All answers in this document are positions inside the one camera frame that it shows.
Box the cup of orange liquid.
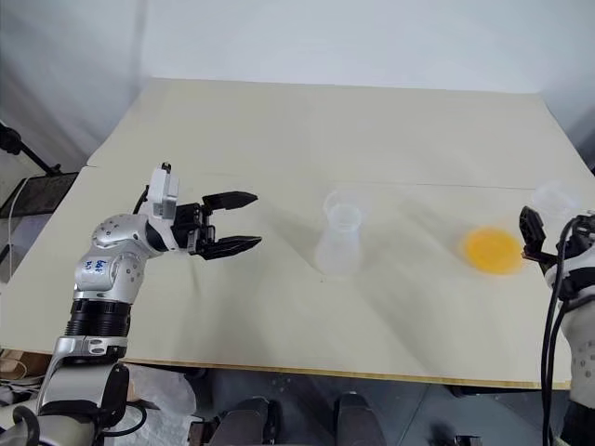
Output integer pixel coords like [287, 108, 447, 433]
[458, 225, 525, 278]

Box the thin white cable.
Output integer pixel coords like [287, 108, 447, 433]
[0, 177, 27, 270]

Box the dark rounded shape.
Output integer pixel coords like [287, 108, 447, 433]
[216, 396, 283, 446]
[333, 391, 388, 446]

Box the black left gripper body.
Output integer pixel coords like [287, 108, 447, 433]
[171, 202, 218, 256]

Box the black tripod stand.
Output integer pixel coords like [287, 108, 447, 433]
[0, 119, 63, 177]

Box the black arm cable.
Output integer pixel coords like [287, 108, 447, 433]
[131, 184, 152, 216]
[540, 217, 580, 446]

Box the white plastic bag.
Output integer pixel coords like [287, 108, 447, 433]
[124, 363, 198, 446]

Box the light wooden piece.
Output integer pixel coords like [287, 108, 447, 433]
[0, 349, 48, 385]

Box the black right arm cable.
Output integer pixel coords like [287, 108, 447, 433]
[540, 217, 580, 446]

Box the clear plastic flask bottle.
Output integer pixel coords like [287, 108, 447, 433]
[314, 189, 374, 280]

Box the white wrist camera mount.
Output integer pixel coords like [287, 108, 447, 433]
[543, 254, 595, 306]
[139, 162, 181, 220]

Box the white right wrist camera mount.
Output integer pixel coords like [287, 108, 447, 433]
[543, 254, 595, 306]

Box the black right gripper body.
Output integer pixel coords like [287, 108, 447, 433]
[560, 214, 595, 262]

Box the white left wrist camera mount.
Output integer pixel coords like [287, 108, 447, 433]
[139, 162, 181, 220]

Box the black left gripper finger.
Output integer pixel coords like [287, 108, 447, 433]
[200, 190, 259, 215]
[199, 235, 264, 263]

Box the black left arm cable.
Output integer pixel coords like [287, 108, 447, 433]
[131, 184, 152, 216]

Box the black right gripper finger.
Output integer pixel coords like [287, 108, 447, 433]
[522, 248, 558, 269]
[519, 205, 549, 256]

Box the clear plastic cup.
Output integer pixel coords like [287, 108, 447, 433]
[528, 179, 583, 220]

